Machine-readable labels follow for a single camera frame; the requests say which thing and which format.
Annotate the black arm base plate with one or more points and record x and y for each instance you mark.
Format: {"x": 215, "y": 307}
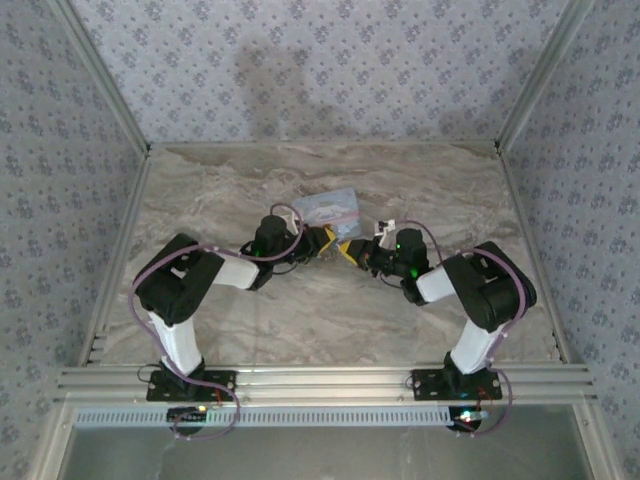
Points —
{"x": 220, "y": 382}
{"x": 425, "y": 385}

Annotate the grey metal sheet panel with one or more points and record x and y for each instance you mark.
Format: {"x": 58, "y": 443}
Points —
{"x": 320, "y": 455}

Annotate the aluminium frame post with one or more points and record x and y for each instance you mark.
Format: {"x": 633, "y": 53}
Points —
{"x": 539, "y": 75}
{"x": 106, "y": 75}

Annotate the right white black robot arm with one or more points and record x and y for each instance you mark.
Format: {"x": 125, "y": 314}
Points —
{"x": 470, "y": 345}

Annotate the aluminium table side rail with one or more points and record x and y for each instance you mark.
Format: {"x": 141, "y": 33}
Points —
{"x": 120, "y": 250}
{"x": 531, "y": 225}

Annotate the small black circuit board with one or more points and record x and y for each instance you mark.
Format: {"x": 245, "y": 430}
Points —
{"x": 467, "y": 417}
{"x": 187, "y": 415}

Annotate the aluminium mounting rail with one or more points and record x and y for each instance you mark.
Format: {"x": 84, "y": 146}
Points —
{"x": 320, "y": 380}

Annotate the light blue cartoon tin box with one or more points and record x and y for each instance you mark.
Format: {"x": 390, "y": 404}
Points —
{"x": 330, "y": 205}

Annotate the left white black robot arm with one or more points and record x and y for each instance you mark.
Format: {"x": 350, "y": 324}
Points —
{"x": 180, "y": 340}

